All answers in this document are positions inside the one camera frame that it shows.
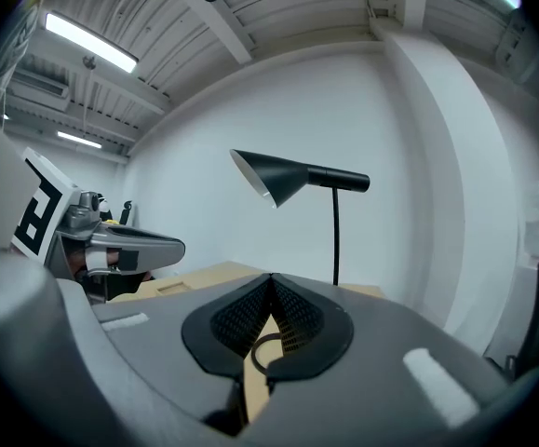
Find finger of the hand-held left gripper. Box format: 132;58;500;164
89;225;187;278

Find ceiling air conditioner unit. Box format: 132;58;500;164
9;69;73;112

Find black desk lamp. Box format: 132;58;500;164
229;149;371;375

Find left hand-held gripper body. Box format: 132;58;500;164
10;146;108;305

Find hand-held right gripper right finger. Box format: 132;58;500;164
249;272;539;447

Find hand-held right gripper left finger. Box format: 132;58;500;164
0;251;274;447

